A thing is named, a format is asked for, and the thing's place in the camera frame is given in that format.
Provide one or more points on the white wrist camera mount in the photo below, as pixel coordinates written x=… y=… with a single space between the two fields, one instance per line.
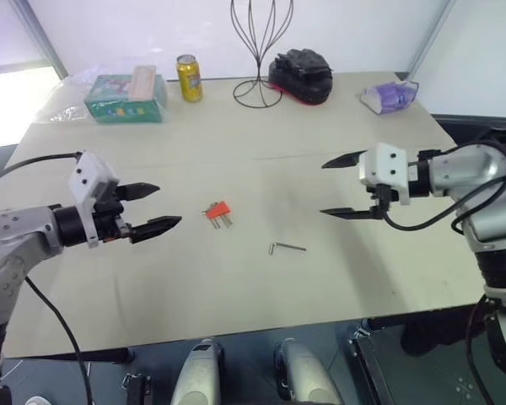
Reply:
x=88 y=173
x=383 y=166

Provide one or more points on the black equipment case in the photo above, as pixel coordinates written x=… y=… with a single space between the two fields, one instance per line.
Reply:
x=405 y=379

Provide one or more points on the grey metal frame post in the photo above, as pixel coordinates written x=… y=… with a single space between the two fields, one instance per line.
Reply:
x=432 y=38
x=42 y=38

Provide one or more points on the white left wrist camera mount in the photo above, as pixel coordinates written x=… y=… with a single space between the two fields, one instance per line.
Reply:
x=88 y=173

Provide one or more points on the yellow drink can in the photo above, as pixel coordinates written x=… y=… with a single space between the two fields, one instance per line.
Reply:
x=190 y=80

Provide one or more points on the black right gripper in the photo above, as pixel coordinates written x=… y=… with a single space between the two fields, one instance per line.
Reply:
x=383 y=200

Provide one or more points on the green tissue box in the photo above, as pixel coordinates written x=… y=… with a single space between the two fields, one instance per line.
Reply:
x=122 y=101

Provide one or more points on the small metal hex key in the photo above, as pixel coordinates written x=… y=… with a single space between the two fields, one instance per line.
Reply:
x=289 y=246

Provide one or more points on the black bracket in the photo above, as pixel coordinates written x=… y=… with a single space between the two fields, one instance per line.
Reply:
x=137 y=390

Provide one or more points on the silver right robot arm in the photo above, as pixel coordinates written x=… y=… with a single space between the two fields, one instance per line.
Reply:
x=468 y=164

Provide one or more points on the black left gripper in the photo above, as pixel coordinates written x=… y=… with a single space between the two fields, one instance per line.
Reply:
x=109 y=219

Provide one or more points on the orange plug with pins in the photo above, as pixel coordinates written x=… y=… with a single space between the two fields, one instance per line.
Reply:
x=219 y=209

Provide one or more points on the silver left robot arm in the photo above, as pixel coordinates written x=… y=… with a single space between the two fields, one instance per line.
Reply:
x=12 y=236

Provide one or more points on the purple tissue pack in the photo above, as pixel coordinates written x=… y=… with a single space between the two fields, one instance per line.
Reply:
x=388 y=97

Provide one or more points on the black chair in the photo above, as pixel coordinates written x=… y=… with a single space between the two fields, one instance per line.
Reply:
x=476 y=126

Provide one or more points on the clear plastic bag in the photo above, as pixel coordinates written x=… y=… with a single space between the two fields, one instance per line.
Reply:
x=63 y=105

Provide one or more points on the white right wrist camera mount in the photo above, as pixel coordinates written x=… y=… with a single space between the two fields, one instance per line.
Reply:
x=383 y=166

